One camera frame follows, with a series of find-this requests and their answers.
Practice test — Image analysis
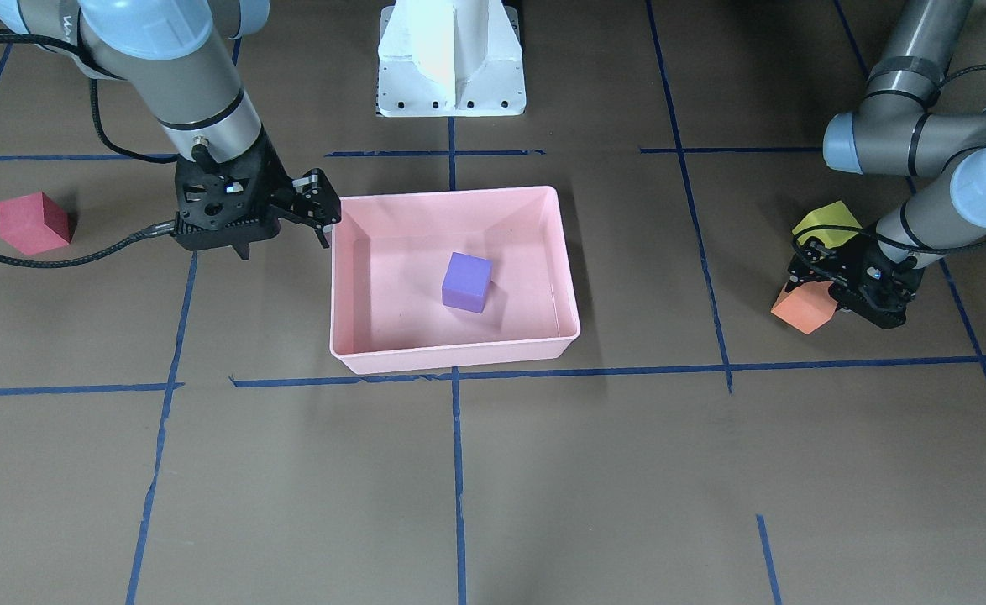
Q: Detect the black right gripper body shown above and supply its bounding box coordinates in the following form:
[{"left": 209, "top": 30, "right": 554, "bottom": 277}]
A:
[{"left": 173, "top": 134, "right": 292, "bottom": 251}]

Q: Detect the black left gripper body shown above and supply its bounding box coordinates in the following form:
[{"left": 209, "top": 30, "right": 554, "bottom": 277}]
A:
[{"left": 826, "top": 231, "right": 922, "bottom": 329}]

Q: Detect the orange foam cube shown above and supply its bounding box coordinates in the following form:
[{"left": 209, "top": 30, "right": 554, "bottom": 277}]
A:
[{"left": 770, "top": 281, "right": 837, "bottom": 334}]

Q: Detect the purple foam cube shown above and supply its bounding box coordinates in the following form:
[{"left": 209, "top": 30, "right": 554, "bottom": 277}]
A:
[{"left": 442, "top": 252, "right": 493, "bottom": 313}]

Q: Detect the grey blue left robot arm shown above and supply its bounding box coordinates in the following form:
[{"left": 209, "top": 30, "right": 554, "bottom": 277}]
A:
[{"left": 781, "top": 1, "right": 986, "bottom": 329}]

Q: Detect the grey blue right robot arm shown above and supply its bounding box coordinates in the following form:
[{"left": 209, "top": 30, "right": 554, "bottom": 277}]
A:
[{"left": 0, "top": 1, "right": 342, "bottom": 269}]

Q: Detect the pink plastic bin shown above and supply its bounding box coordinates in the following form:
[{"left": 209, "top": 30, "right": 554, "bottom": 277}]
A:
[{"left": 329, "top": 187, "right": 581, "bottom": 375}]

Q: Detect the yellow green foam cube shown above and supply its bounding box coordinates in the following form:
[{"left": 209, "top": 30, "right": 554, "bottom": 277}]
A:
[{"left": 792, "top": 200, "right": 863, "bottom": 250}]

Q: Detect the red foam cube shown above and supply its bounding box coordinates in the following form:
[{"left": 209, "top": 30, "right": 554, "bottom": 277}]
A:
[{"left": 0, "top": 192, "right": 73, "bottom": 255}]

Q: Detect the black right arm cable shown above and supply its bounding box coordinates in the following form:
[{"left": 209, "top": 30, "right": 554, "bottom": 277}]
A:
[{"left": 0, "top": 29, "right": 181, "bottom": 270}]

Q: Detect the white pedestal column with base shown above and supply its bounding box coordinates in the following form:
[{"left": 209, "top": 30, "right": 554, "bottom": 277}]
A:
[{"left": 375, "top": 1, "right": 527, "bottom": 118}]

